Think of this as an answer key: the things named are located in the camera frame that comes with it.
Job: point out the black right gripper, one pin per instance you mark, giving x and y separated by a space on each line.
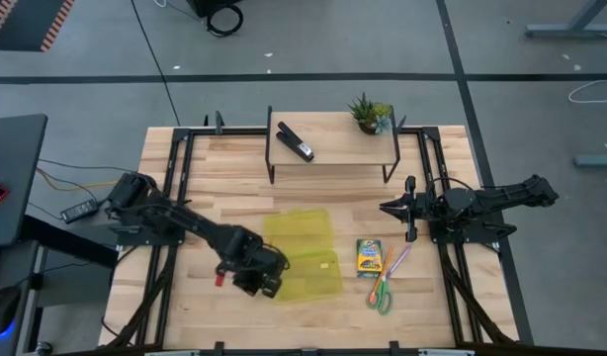
411 217

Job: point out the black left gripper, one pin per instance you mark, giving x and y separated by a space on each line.
256 264

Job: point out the red eraser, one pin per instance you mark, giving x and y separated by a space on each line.
219 281

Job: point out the purple pen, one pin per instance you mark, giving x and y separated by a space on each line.
401 258

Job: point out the yellow green crayon box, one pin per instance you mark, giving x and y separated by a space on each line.
369 257

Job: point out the yellow translucent pencil case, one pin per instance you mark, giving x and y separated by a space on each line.
308 237

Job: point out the orange marker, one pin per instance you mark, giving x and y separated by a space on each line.
381 277

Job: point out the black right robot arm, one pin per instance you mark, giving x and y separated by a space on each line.
481 200

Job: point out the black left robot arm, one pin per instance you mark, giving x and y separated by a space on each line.
199 225

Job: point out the wooden shelf riser black legs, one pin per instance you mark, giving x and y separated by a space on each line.
343 143

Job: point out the potted succulent plant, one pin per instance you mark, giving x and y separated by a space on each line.
370 116

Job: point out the black stapler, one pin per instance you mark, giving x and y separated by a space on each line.
294 142

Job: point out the black power adapter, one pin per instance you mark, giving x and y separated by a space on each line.
79 210

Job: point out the black desk leg beam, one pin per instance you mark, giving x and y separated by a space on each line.
71 242

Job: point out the grey metal floor bar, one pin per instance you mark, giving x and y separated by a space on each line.
597 160

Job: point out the grey table leg base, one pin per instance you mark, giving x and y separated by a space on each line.
570 32

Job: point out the black computer mouse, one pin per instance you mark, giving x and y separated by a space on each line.
2 309

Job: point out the black box on floor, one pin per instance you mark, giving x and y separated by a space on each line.
204 6

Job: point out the dark grey side desk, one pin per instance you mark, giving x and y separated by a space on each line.
12 158

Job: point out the black mat with striped edge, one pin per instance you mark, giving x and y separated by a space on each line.
26 25

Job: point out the black metal table frame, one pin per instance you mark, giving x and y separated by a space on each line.
234 131

